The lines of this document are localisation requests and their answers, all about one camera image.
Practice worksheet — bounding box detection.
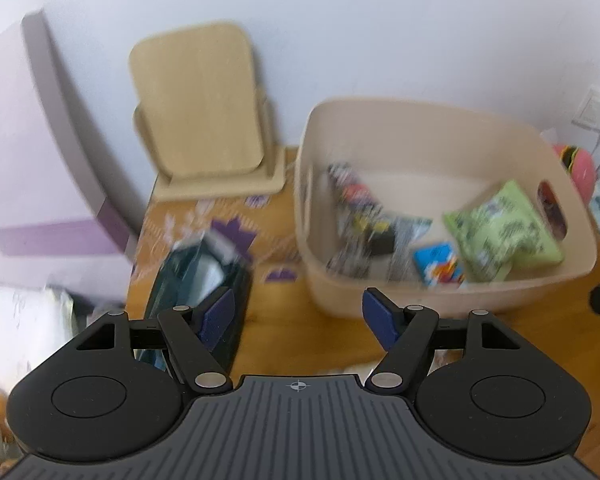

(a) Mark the light green snack packet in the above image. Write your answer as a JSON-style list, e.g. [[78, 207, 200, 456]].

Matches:
[[442, 180, 566, 283]]

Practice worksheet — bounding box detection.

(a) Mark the white bedding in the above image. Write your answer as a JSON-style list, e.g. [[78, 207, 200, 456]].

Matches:
[[0, 280, 81, 391]]

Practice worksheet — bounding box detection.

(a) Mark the silver snack packet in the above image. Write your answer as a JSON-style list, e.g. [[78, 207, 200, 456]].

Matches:
[[387, 216, 433, 281]]

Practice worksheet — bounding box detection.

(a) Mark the beige plastic storage bin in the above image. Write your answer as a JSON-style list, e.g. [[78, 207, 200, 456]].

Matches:
[[292, 97, 598, 318]]

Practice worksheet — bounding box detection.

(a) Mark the black red snack packet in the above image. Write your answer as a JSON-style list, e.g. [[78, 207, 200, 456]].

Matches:
[[327, 162, 383, 216]]

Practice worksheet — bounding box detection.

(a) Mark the black yellow snack packet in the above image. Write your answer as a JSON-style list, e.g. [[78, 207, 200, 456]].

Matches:
[[329, 207, 398, 278]]

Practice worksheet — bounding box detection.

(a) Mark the pink burger toy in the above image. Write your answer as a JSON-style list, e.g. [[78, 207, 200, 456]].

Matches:
[[552, 143, 598, 206]]

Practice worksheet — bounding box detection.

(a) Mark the wooden tabletop mirror stand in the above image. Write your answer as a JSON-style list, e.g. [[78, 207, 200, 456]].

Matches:
[[128, 21, 287, 203]]

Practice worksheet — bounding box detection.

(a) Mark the white wall switch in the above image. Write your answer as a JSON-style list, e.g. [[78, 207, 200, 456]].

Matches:
[[572, 86, 600, 131]]

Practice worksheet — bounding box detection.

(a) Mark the blue cartoon packet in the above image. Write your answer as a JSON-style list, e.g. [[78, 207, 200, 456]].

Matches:
[[412, 242, 467, 288]]

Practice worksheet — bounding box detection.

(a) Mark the wooden desktop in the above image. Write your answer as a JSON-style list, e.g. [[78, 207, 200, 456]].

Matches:
[[127, 145, 600, 466]]

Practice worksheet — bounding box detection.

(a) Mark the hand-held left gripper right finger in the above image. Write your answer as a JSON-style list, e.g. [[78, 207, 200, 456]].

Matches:
[[362, 287, 523, 395]]

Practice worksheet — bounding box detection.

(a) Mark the lilac headboard panel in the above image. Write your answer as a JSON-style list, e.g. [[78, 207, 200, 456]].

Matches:
[[0, 7, 141, 301]]

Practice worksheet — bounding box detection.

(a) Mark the dark green packet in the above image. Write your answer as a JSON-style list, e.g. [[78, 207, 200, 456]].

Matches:
[[132, 235, 253, 376]]

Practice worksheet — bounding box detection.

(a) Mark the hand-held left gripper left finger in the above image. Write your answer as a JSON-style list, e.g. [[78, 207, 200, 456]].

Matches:
[[75, 287, 236, 395]]

